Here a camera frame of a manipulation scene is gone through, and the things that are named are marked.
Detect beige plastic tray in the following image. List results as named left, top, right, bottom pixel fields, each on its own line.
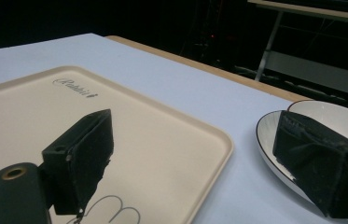
left=0, top=64, right=235, bottom=224

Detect metal frame table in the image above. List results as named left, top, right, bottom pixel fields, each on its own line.
left=246, top=0, right=348, bottom=117

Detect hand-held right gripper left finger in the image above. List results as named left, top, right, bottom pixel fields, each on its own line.
left=41, top=108, right=115, bottom=217

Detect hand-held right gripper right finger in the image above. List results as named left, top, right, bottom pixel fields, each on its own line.
left=271, top=109, right=348, bottom=219

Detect white bowl with black rim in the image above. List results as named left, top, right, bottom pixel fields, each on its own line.
left=286, top=99, right=348, bottom=143

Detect white plate with black rim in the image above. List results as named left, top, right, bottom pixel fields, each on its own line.
left=255, top=109, right=348, bottom=220

